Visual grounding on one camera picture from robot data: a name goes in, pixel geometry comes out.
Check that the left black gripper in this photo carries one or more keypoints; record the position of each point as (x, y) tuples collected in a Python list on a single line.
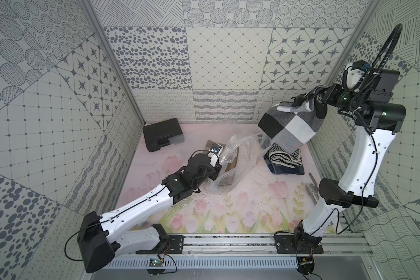
[(214, 170)]

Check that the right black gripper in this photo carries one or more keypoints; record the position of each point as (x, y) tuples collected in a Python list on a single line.
[(335, 90)]

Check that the clear plastic vacuum bag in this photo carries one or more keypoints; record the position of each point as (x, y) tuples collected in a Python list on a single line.
[(252, 148)]

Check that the grey white checked blanket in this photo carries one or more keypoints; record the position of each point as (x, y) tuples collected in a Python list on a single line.
[(292, 124)]

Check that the navy plaid blanket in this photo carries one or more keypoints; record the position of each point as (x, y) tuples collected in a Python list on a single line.
[(276, 169)]

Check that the black white chevron knit blanket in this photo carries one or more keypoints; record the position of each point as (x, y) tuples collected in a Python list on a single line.
[(279, 156)]

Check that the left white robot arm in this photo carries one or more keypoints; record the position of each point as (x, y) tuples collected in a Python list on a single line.
[(103, 237)]

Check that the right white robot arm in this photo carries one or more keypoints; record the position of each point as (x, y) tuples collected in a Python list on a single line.
[(377, 123)]

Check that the black plastic case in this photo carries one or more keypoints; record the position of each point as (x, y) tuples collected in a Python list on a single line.
[(163, 134)]

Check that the left green circuit board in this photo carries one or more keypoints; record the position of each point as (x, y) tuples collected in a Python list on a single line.
[(153, 262)]

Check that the right black circuit module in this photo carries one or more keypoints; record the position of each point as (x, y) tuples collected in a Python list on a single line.
[(305, 265)]

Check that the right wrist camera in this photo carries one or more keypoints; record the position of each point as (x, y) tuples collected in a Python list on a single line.
[(353, 75)]

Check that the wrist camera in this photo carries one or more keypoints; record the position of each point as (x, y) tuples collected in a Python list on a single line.
[(215, 150), (353, 75)]

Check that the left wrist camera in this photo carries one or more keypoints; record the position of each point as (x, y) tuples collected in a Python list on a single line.
[(215, 150)]

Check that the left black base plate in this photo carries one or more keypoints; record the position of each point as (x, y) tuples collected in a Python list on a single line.
[(174, 245)]

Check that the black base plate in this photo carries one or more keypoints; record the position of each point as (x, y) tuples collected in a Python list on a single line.
[(174, 245), (288, 244)]

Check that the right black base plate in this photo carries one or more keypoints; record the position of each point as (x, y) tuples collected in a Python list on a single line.
[(288, 244)]

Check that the aluminium mounting rail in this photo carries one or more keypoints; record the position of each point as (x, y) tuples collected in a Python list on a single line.
[(239, 244)]

